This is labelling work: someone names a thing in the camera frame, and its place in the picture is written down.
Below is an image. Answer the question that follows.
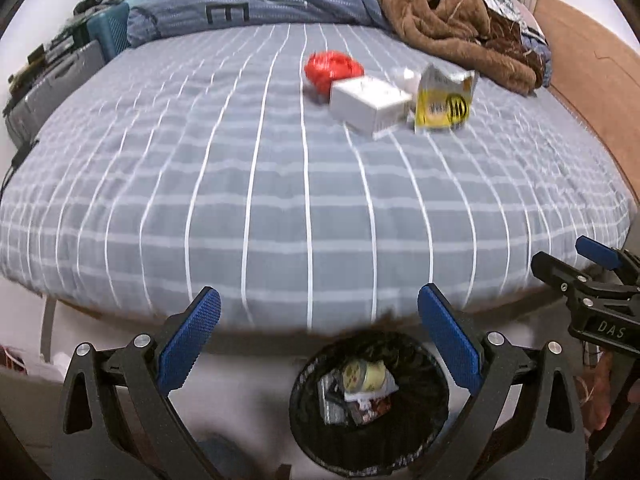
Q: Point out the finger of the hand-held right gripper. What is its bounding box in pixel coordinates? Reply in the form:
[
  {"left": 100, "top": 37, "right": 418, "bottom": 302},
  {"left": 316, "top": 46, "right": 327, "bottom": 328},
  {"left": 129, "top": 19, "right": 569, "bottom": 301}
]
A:
[
  {"left": 531, "top": 252, "right": 640, "bottom": 301},
  {"left": 575, "top": 236, "right": 640, "bottom": 281}
]

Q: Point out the white cardboard box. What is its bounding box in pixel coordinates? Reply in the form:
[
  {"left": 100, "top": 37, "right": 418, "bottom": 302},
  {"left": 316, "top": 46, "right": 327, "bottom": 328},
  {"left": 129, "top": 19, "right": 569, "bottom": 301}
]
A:
[{"left": 329, "top": 76, "right": 416, "bottom": 138}]

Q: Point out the silver foil wrapper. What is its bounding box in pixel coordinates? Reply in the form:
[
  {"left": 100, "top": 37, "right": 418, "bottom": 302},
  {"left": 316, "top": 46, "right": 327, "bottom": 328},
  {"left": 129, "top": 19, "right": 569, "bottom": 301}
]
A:
[{"left": 317, "top": 374, "right": 352, "bottom": 425}]

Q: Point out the yellow packet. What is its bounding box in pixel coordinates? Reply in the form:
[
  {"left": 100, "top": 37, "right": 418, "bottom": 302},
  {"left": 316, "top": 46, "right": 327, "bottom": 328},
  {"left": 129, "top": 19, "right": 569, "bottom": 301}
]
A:
[{"left": 414, "top": 64, "right": 477, "bottom": 134}]

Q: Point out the brown wooden panel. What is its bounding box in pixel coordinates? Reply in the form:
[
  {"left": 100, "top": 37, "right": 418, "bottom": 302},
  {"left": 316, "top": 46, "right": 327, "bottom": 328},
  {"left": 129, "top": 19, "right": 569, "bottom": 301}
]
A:
[{"left": 534, "top": 0, "right": 640, "bottom": 191}]

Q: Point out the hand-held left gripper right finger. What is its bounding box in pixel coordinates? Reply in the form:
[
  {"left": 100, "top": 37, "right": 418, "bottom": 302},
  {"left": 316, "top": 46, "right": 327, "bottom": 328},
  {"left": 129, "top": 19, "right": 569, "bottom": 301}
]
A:
[{"left": 417, "top": 282, "right": 586, "bottom": 480}]

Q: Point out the brown fleece blanket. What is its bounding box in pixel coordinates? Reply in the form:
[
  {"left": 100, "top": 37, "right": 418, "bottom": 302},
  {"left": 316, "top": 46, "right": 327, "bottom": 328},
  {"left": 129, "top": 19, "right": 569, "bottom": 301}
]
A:
[{"left": 366, "top": 0, "right": 545, "bottom": 96}]

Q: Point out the blue and white patterned quilt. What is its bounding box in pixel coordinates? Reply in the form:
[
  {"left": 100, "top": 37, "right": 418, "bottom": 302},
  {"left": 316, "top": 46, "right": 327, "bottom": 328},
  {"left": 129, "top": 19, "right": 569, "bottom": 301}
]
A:
[{"left": 467, "top": 0, "right": 555, "bottom": 88}]

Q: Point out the grey storage box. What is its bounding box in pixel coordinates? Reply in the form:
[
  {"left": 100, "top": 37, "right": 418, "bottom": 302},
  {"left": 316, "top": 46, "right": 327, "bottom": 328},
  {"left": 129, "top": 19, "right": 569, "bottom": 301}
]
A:
[{"left": 4, "top": 40, "right": 107, "bottom": 147}]

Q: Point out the black trash bin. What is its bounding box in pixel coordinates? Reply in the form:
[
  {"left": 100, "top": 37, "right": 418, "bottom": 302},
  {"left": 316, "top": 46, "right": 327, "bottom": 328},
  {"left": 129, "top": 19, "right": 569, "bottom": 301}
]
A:
[{"left": 289, "top": 330, "right": 450, "bottom": 478}]

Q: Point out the yellow round container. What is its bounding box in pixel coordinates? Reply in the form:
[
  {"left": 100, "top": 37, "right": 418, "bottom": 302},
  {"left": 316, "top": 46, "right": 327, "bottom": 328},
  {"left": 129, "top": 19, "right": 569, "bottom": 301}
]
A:
[{"left": 342, "top": 360, "right": 387, "bottom": 394}]

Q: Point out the grey checked bed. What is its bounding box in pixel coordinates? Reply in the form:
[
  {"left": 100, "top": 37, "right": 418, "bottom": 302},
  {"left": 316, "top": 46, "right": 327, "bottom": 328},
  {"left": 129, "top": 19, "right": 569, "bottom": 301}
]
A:
[{"left": 0, "top": 20, "right": 632, "bottom": 333}]

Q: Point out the red plastic bag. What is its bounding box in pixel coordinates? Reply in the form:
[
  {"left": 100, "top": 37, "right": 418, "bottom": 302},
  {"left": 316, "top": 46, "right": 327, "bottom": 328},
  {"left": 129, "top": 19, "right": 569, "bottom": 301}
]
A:
[{"left": 304, "top": 51, "right": 366, "bottom": 97}]

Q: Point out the teal storage box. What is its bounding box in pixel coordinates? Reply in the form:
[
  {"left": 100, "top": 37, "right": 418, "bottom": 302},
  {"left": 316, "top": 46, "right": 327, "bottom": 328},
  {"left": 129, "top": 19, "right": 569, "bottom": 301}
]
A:
[{"left": 86, "top": 2, "right": 132, "bottom": 60}]

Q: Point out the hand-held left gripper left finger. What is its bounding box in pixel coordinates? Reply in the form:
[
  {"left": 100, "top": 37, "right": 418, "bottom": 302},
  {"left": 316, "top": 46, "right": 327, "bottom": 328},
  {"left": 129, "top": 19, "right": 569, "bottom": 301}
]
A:
[{"left": 52, "top": 286, "right": 223, "bottom": 480}]

